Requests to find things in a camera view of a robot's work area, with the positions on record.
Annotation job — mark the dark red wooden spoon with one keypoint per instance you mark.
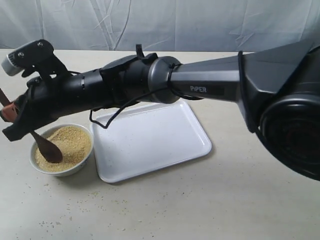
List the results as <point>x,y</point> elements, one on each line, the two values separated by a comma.
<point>49,150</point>

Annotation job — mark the yellowish grain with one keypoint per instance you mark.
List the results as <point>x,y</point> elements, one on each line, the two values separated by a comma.
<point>74,143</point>

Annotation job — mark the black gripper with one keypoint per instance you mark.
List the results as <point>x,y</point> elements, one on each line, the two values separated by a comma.
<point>65,96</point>

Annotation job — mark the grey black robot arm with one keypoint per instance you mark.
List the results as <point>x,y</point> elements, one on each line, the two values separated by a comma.
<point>277,91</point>

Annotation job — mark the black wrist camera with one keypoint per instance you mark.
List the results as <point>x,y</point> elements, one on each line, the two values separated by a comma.
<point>35,56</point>

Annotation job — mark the white rectangular plastic tray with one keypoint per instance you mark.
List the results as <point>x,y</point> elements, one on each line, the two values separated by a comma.
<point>148,138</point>

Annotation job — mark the white ceramic bowl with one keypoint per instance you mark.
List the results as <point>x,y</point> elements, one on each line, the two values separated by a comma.
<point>64,173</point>

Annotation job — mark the grey wrinkled backdrop curtain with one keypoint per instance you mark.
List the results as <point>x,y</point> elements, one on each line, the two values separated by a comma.
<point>159,25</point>

